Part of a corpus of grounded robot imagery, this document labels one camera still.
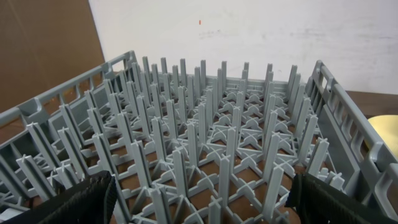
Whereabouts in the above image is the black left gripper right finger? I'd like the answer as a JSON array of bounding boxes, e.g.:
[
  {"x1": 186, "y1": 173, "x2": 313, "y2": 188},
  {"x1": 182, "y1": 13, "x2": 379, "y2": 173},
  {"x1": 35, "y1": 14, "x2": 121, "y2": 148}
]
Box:
[{"x1": 285, "y1": 174, "x2": 395, "y2": 224}]

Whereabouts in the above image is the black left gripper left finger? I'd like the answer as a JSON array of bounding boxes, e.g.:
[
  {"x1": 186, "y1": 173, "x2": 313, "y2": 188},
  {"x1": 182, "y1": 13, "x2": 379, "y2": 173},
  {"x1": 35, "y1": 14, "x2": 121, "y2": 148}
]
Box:
[{"x1": 5, "y1": 170, "x2": 118, "y2": 224}]

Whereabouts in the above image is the yellow plastic plate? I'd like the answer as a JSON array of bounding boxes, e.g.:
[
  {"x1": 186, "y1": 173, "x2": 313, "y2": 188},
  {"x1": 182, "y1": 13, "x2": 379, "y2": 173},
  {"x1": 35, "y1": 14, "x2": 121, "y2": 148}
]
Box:
[{"x1": 368, "y1": 115, "x2": 397, "y2": 156}]

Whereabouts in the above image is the grey plastic dish rack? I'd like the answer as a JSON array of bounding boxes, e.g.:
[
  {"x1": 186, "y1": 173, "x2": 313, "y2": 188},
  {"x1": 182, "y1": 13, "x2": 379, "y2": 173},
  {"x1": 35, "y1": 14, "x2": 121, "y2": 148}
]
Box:
[{"x1": 1, "y1": 52, "x2": 397, "y2": 223}]

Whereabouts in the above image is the brown cardboard panel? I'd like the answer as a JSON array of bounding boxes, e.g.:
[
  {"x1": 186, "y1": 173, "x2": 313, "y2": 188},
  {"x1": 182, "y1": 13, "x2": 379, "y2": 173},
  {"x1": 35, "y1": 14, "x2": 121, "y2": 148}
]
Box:
[{"x1": 1, "y1": 0, "x2": 104, "y2": 111}]

